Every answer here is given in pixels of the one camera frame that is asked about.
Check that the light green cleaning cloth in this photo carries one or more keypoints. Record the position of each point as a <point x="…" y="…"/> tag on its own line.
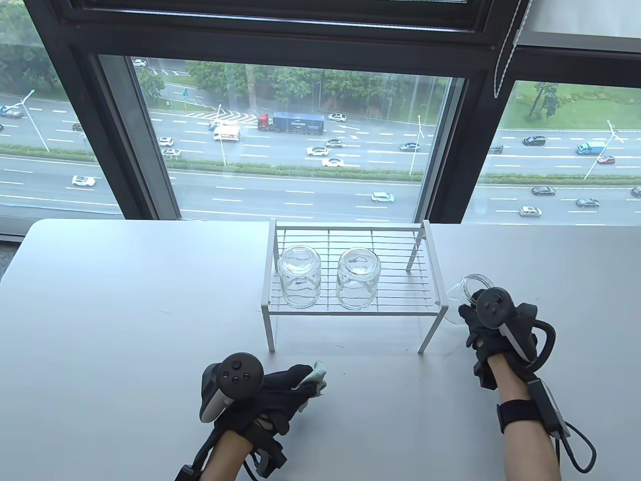
<point x="315" y="378"/>

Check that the person's right fingers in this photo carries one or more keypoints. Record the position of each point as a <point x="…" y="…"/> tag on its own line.
<point x="469" y="320"/>

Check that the person's right hand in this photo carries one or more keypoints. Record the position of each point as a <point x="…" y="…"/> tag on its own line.
<point x="483" y="340"/>

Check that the black left hand controller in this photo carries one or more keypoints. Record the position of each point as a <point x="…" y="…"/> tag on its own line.
<point x="235" y="376"/>

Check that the black right hand controller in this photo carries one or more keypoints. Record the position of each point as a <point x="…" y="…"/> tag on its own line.
<point x="496" y="308"/>

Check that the clear glass jar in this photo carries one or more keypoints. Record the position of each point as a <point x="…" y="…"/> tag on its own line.
<point x="463" y="295"/>
<point x="299" y="280"/>
<point x="356" y="283"/>

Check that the person's left forearm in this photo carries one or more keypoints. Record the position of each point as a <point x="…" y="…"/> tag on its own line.
<point x="225" y="456"/>

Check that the person's right forearm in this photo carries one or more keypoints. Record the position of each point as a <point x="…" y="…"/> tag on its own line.
<point x="526" y="451"/>

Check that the dark window frame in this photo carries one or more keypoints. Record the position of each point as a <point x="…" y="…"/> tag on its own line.
<point x="280" y="42"/>

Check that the black left wrist mount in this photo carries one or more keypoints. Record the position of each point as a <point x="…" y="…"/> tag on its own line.
<point x="268" y="453"/>

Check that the black hand controller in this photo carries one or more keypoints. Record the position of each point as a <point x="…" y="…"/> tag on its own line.
<point x="235" y="376"/>
<point x="496" y="308"/>

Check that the person's left hand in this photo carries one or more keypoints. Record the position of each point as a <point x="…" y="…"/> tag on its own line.
<point x="273" y="396"/>

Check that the person's left fingers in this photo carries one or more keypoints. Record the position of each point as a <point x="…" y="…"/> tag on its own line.
<point x="293" y="383"/>

